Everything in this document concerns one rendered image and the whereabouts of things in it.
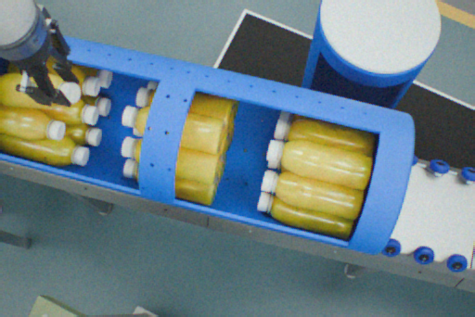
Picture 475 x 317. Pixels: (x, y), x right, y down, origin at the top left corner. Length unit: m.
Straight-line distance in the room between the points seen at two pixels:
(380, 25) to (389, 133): 0.37
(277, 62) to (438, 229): 1.13
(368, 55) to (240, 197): 0.42
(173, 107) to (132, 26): 1.53
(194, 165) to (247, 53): 1.20
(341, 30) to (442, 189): 0.43
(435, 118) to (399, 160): 1.26
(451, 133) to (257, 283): 0.93
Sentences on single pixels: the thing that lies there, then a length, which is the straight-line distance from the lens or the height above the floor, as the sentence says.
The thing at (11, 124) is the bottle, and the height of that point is 1.13.
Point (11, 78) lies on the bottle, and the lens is 1.18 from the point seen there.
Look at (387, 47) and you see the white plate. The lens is 1.31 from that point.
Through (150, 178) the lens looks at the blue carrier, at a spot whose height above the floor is 1.17.
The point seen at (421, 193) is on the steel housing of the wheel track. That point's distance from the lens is 1.34.
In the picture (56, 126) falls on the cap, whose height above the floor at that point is 1.12.
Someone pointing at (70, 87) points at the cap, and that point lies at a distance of 1.08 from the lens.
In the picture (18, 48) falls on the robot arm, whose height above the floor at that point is 1.49.
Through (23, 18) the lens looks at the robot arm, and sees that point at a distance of 0.79.
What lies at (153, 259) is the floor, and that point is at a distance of 2.22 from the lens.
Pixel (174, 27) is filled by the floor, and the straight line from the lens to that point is 2.49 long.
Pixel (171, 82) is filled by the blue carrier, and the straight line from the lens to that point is 1.05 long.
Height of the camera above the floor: 2.18
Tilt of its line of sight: 75 degrees down
